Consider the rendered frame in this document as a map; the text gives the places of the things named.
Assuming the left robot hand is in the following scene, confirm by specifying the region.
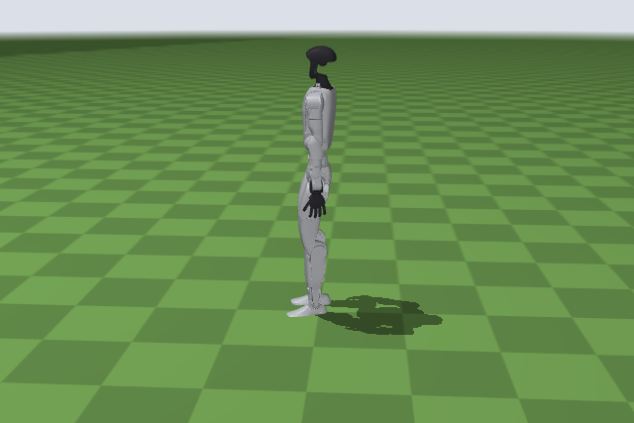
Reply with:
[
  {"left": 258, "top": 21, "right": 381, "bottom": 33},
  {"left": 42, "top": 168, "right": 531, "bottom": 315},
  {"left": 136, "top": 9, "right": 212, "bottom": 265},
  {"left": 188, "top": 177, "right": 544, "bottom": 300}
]
[{"left": 303, "top": 180, "right": 326, "bottom": 218}]

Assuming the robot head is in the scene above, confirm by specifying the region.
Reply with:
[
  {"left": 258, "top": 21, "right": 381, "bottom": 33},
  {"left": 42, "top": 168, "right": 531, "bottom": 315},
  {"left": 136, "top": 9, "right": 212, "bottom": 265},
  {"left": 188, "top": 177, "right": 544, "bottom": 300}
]
[{"left": 306, "top": 46, "right": 337, "bottom": 90}]

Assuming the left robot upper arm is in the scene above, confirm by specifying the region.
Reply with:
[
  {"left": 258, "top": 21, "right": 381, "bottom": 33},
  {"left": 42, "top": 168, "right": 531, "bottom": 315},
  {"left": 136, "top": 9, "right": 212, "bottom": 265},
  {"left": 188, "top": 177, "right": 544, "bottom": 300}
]
[{"left": 304, "top": 92, "right": 324, "bottom": 151}]

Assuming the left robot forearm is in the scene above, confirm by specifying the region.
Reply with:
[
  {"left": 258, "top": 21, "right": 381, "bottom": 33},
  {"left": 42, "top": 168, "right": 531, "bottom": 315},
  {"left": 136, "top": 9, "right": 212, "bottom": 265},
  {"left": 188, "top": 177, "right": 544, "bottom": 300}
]
[{"left": 307, "top": 138, "right": 323, "bottom": 190}]

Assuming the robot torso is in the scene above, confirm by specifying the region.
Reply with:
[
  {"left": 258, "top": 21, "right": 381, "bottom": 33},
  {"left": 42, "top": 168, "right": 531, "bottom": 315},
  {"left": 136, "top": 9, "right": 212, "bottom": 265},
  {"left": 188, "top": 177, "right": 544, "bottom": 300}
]
[{"left": 302, "top": 83, "right": 337, "bottom": 185}]

